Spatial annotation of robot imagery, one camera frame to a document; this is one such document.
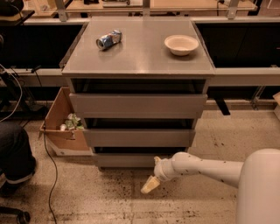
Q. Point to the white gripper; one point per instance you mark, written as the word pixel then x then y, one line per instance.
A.
pixel 160 170

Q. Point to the grey bottom drawer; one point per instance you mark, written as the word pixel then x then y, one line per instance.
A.
pixel 118 160

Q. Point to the grey drawer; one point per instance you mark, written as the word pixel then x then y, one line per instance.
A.
pixel 118 160
pixel 139 137
pixel 164 106

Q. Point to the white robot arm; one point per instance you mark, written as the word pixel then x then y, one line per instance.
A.
pixel 257 180

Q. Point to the grey middle drawer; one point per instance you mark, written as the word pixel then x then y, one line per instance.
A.
pixel 139 137

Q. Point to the grey drawer cabinet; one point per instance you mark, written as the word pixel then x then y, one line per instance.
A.
pixel 140 64

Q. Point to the grey top drawer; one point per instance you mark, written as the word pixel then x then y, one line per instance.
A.
pixel 164 106

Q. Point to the brown cardboard box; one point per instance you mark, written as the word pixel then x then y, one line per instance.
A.
pixel 62 141

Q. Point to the crumpled green white trash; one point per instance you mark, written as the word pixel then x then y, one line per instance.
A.
pixel 73 122

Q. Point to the black office chair base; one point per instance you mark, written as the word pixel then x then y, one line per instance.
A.
pixel 21 216

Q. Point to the white paper bowl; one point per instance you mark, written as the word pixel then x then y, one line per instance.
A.
pixel 181 45

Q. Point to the crushed blue soda can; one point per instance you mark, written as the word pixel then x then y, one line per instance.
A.
pixel 110 39

